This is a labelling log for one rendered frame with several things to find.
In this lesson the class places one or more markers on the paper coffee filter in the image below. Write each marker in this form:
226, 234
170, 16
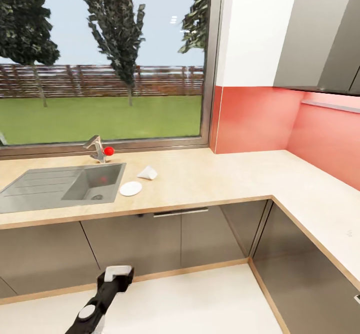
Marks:
148, 173

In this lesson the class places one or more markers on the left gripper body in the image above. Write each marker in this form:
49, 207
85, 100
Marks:
119, 284

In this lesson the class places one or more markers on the cabinet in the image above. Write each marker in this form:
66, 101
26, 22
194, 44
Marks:
311, 294
58, 255
321, 50

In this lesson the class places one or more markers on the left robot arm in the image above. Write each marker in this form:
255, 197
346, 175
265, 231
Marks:
91, 319

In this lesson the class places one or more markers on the saucer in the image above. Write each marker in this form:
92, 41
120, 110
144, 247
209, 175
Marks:
131, 188

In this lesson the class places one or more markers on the drop in sink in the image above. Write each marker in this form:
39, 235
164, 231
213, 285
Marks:
60, 187

